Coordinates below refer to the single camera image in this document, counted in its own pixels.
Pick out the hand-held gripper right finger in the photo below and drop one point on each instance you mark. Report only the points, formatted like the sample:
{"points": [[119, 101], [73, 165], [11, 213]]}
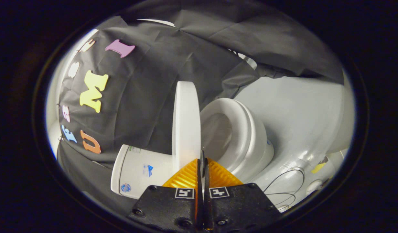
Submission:
{"points": [[241, 207]]}

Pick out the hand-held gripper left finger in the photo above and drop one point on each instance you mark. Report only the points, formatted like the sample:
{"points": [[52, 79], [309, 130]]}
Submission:
{"points": [[166, 207]]}

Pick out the white toilet lid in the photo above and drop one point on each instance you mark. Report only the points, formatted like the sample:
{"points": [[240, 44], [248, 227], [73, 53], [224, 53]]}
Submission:
{"points": [[186, 123]]}

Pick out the white toilet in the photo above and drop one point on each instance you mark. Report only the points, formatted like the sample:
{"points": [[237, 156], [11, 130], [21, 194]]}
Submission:
{"points": [[137, 174]]}

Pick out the white toilet seat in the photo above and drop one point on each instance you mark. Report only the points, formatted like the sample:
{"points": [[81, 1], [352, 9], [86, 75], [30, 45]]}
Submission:
{"points": [[242, 129]]}

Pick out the yellow tape piece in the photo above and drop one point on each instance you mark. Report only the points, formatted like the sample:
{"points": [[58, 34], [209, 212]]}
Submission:
{"points": [[319, 166]]}

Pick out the black backdrop cloth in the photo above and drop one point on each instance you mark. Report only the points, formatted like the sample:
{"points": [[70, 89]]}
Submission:
{"points": [[153, 97]]}

